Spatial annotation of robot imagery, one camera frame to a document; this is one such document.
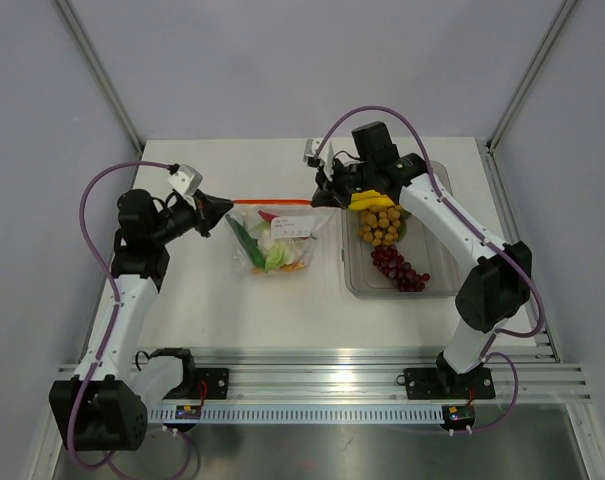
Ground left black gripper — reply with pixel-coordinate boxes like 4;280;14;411
150;189;232;245

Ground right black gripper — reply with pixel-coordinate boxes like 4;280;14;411
314;155;376;210

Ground yellow banana bunch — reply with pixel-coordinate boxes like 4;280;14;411
349;190;395;211

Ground green chili pepper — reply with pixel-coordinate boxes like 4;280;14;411
225;214;265;269

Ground red chili pepper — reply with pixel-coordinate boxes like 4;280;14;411
258;210;277;223

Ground clear zip top bag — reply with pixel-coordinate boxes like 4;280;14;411
225;199;334;275

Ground white cauliflower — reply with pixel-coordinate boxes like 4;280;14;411
249;222;306;271

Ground orange yellow pepper cluster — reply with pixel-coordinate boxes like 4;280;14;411
251;262;306;275

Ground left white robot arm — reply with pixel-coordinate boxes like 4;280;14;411
49;189;233;452

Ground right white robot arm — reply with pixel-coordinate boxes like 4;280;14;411
304;122;532;396

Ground clear plastic food bin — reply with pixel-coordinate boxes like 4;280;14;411
339;158;463;300

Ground brown longan cluster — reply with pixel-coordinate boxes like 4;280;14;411
357;206;410;247

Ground red grape bunch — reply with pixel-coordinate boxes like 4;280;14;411
371;244;431;293

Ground left small circuit board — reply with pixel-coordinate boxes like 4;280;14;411
175;405;202;421

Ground small circuit board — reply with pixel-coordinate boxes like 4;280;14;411
175;405;202;421
442;405;476;428

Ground right small circuit board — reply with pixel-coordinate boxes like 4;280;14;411
442;405;476;428

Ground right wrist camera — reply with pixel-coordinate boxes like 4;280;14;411
303;138;334;173

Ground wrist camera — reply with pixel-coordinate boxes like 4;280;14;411
303;138;334;173
167;164;203;197

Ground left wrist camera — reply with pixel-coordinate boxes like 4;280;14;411
167;164;203;197

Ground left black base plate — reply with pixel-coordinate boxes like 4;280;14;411
134;347;231;401

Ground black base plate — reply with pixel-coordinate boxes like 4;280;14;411
395;365;496;401
134;347;231;401

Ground aluminium rail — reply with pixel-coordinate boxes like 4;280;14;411
49;347;593;404

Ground white slotted cable duct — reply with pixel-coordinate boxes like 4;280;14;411
148;403;447;425

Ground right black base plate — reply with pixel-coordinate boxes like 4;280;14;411
395;365;496;401

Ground left frame post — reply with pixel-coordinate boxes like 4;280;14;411
52;0;145;158

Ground frame post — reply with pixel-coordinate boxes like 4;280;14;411
52;0;145;158
486;0;581;154

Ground right frame post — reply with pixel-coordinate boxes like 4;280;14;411
486;0;581;154

